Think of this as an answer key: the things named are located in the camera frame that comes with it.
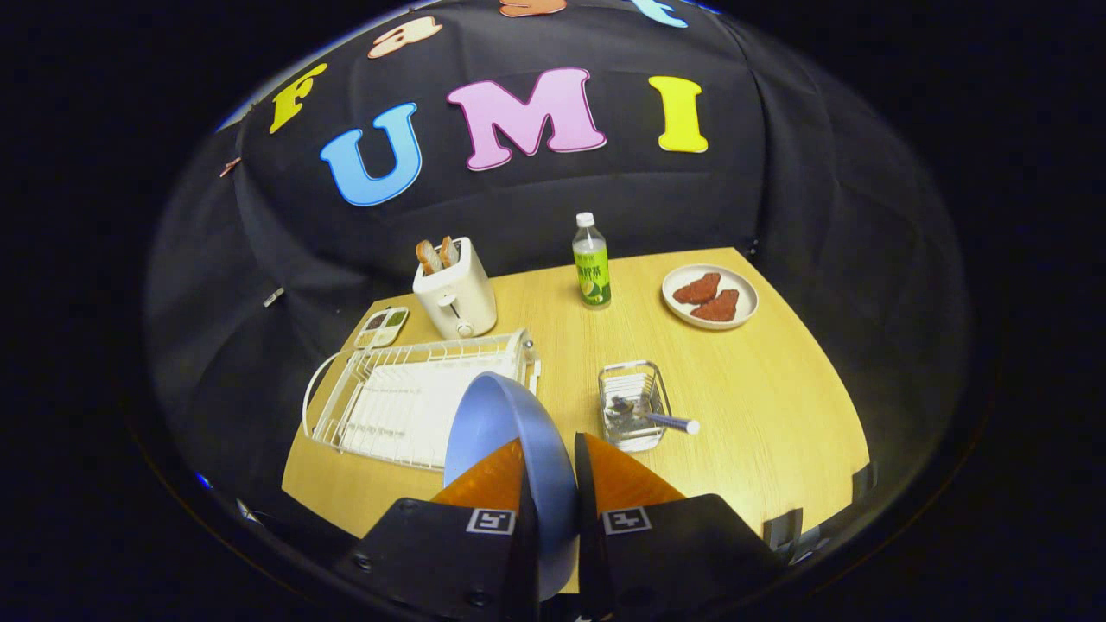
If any spoon with blue striped handle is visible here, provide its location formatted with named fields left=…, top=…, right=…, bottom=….
left=610, top=396, right=701, bottom=435

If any white plate with meat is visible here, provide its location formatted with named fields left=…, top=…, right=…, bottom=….
left=662, top=263, right=760, bottom=331

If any green label drink bottle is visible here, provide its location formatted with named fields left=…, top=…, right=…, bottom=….
left=572, top=212, right=613, bottom=309

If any red meat slice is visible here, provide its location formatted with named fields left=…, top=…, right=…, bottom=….
left=690, top=289, right=741, bottom=323
left=672, top=272, right=722, bottom=305

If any white divided seasoning tray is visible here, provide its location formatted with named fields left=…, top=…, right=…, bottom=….
left=354, top=306, right=410, bottom=350

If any blue plate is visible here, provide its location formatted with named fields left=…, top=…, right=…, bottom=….
left=443, top=371, right=580, bottom=603

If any white wire dish rack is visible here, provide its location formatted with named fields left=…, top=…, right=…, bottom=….
left=302, top=327, right=543, bottom=472

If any black backdrop cloth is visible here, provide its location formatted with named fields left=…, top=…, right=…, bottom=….
left=143, top=0, right=969, bottom=536

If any metal wire basket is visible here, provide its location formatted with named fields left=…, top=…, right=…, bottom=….
left=598, top=360, right=673, bottom=454

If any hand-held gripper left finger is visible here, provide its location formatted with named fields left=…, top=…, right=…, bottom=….
left=337, top=436, right=541, bottom=622

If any white toaster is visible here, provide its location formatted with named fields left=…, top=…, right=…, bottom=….
left=412, top=238, right=499, bottom=340

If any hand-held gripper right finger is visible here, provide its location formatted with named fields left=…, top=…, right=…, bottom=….
left=574, top=432, right=787, bottom=622

